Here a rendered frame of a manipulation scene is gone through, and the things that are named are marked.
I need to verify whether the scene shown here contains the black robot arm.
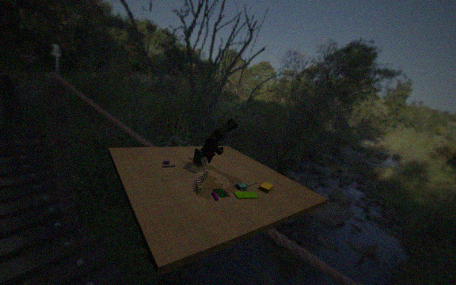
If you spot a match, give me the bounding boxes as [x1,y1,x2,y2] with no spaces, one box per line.
[200,119,238,155]

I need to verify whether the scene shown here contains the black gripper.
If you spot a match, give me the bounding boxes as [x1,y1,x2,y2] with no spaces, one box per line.
[203,144,217,163]

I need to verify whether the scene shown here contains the yellow rectangular block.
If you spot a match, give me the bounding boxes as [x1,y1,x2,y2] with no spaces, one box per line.
[259,182,274,193]

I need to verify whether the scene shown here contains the teal rectangular block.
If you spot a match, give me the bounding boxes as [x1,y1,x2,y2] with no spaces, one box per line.
[236,183,248,191]

